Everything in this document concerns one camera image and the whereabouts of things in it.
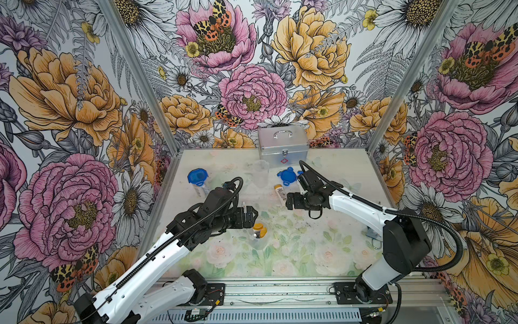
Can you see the white bottle teal label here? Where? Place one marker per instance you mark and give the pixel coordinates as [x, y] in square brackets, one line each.
[259, 231]

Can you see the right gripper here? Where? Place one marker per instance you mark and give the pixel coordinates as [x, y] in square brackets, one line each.
[297, 205]

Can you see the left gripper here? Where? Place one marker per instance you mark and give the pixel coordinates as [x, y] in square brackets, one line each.
[248, 221]

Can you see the clear plastic cup back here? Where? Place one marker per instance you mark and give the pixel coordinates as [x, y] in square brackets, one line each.
[260, 172]

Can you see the silver metal first-aid case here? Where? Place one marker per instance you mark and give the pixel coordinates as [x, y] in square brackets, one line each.
[283, 146]

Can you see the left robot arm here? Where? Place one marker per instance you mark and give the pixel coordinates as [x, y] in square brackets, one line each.
[129, 299]

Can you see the white bottle back label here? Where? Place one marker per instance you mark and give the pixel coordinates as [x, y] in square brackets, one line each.
[279, 190]

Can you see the clear packet right edge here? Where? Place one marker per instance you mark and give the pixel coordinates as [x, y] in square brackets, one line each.
[375, 239]

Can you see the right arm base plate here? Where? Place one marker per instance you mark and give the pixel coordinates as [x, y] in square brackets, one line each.
[351, 293]

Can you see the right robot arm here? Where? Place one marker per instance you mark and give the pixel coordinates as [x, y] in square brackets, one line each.
[405, 243]

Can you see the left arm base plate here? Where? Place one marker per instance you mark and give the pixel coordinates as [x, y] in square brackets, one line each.
[213, 294]

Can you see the blue lid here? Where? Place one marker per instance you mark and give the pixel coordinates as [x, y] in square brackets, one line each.
[288, 176]
[198, 177]

